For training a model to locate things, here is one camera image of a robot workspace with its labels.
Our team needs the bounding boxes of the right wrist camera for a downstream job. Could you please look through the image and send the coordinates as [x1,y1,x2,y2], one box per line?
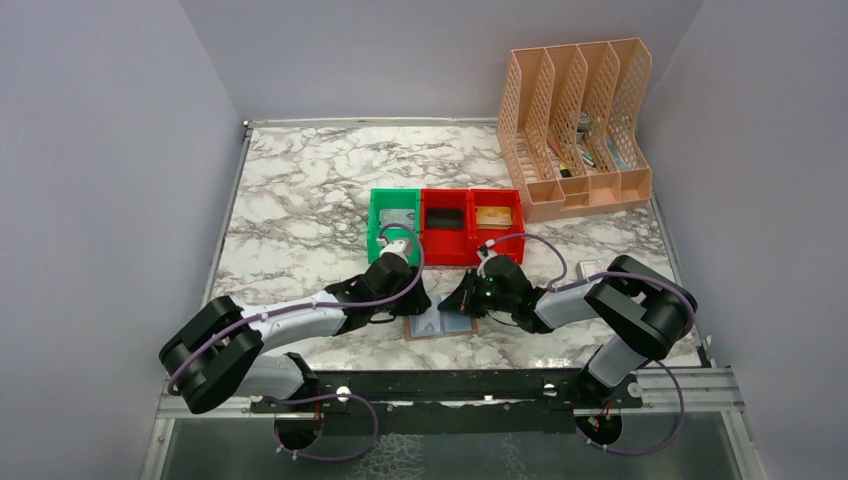
[477,239,500,277]

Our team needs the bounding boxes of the silver card in green bin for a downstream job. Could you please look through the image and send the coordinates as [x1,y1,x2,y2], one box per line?
[379,208,417,229]

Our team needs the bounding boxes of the peach file organizer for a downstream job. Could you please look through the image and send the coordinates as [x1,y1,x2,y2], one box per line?
[496,38,652,223]

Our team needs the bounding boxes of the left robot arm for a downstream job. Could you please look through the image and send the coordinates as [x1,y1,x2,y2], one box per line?
[158,253,432,414]

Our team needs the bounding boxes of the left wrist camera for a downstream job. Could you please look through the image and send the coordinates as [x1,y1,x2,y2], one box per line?
[378,237,413,262]

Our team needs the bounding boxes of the black cards stack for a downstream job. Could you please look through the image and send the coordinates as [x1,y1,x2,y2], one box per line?
[425,207,465,231]

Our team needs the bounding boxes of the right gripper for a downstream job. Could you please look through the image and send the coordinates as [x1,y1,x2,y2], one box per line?
[439,269,514,319]

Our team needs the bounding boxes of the tan leather card holder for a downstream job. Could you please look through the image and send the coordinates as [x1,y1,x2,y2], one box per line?
[404,294,478,341]

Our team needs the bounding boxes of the gold cards stack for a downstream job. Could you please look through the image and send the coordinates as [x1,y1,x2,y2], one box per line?
[475,206,513,230]

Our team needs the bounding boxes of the white small box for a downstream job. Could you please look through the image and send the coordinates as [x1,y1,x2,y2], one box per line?
[576,260,606,280]

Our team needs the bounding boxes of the green plastic bin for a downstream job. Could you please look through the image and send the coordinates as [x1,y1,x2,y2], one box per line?
[366,188,421,265]

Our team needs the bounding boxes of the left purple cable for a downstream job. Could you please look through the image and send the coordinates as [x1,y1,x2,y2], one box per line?
[165,223,425,464]

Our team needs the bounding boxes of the red plastic bin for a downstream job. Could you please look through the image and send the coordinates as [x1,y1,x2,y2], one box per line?
[421,188,470,266]
[461,189,524,266]

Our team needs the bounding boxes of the silver card with emblem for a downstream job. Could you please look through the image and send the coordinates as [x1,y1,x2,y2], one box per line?
[409,310,443,338]

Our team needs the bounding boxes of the purple cable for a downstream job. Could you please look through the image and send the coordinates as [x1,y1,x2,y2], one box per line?
[476,231,699,458]
[165,223,425,464]

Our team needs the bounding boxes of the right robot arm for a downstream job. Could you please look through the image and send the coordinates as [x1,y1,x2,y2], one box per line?
[438,255,698,407]

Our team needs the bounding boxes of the items in organizer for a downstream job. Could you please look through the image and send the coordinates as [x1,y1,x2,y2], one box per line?
[547,112,630,178]

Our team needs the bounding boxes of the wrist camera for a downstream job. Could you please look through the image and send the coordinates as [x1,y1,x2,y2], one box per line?
[378,237,413,262]
[477,239,500,277]

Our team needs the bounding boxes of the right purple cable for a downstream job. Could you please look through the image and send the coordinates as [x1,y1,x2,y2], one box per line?
[476,231,699,458]

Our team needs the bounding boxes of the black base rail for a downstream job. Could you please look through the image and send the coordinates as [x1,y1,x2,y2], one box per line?
[250,368,643,436]

